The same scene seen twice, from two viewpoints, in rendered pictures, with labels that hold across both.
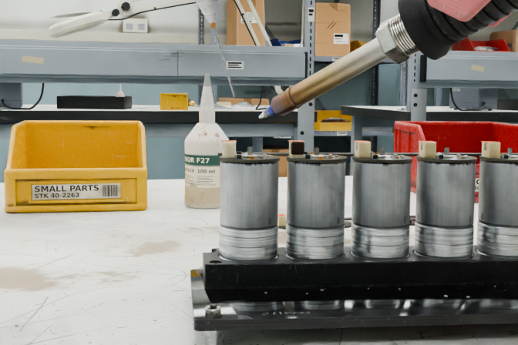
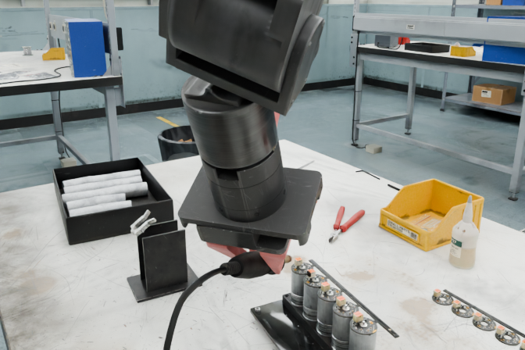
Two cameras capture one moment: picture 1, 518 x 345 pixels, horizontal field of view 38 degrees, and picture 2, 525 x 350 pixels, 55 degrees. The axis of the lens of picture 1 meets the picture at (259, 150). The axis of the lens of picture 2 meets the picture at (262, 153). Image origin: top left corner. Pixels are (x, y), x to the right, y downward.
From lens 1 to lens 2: 0.52 m
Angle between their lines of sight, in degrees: 70
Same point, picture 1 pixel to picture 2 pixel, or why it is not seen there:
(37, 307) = (269, 278)
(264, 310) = (266, 319)
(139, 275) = not seen: hidden behind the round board
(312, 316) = (267, 329)
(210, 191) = (454, 258)
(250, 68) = not seen: outside the picture
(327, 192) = (306, 294)
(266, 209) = (296, 288)
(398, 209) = (321, 316)
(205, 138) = (456, 230)
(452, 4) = not seen: hidden behind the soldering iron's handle
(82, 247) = (343, 261)
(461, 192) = (336, 325)
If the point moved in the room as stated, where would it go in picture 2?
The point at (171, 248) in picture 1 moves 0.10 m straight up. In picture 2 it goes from (362, 279) to (366, 208)
